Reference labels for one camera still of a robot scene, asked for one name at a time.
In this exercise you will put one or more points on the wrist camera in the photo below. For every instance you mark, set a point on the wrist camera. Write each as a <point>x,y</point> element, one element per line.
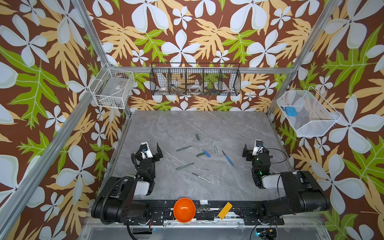
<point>145,151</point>
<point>258,147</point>

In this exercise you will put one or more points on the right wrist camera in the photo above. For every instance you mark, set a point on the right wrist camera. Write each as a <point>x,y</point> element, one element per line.
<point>258,147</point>

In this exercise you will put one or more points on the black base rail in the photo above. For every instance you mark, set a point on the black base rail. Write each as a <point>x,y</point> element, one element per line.
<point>160,212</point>

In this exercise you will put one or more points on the orange bowl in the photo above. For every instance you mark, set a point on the orange bowl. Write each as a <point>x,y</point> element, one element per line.
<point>184,210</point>

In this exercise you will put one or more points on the blue pen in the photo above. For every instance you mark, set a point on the blue pen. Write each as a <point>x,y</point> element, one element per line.
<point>229,160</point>

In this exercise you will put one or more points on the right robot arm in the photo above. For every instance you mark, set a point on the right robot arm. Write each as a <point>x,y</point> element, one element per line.
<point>298,192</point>

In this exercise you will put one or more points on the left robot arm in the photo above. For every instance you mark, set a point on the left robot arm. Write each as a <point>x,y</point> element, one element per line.
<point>115,203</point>

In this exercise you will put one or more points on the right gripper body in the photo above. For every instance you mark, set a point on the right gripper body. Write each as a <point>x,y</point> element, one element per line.
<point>257,155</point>

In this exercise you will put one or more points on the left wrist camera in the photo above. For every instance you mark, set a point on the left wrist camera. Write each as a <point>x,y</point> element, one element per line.
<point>145,151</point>

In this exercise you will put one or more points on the light green pen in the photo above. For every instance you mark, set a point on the light green pen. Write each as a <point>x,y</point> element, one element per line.
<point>204,179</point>

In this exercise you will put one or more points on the black wire basket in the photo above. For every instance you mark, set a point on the black wire basket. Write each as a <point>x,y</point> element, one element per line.
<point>208,79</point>

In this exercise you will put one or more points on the yellow block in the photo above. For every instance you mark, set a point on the yellow block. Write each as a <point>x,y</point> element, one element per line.
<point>222,214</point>

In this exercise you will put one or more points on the blue object in basket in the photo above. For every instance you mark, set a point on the blue object in basket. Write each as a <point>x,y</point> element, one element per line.
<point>291,111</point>

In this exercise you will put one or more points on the white wire basket left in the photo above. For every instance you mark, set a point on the white wire basket left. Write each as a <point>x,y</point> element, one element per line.
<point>112,87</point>

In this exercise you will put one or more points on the white wire basket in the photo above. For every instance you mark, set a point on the white wire basket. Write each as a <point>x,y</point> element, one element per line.
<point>316,116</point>
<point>112,87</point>

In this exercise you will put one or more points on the dark green pen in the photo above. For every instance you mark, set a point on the dark green pen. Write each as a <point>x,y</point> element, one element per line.
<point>184,166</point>
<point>184,148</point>

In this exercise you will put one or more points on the white wire basket right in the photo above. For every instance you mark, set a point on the white wire basket right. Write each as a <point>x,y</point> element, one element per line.
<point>316,116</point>

